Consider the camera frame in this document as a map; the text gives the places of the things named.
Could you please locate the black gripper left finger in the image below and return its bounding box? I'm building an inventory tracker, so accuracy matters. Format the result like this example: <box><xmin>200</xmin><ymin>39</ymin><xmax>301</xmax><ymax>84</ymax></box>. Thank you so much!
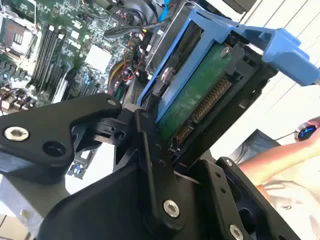
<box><xmin>0</xmin><ymin>92</ymin><xmax>186</xmax><ymax>231</ymax></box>

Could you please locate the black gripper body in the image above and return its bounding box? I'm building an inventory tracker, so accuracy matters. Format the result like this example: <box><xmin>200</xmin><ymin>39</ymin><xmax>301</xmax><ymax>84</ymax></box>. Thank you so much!
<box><xmin>37</xmin><ymin>146</ymin><xmax>227</xmax><ymax>240</ymax></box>

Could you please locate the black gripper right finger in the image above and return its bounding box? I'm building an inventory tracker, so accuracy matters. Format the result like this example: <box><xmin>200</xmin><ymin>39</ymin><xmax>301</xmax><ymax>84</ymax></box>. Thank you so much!
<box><xmin>186</xmin><ymin>156</ymin><xmax>302</xmax><ymax>240</ymax></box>

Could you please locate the hard disk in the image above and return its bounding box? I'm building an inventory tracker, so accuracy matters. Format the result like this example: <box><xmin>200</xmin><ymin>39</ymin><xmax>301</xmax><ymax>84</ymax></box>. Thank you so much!
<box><xmin>136</xmin><ymin>6</ymin><xmax>320</xmax><ymax>163</ymax></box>

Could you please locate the light blue disk wire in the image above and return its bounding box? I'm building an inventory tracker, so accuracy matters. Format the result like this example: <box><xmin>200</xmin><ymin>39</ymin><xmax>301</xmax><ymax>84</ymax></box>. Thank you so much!
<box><xmin>158</xmin><ymin>0</ymin><xmax>174</xmax><ymax>24</ymax></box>

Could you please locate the person's bare hand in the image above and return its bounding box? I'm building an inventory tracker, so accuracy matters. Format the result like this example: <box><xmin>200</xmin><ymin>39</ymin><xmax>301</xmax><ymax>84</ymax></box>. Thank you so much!
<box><xmin>306</xmin><ymin>118</ymin><xmax>320</xmax><ymax>152</ymax></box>

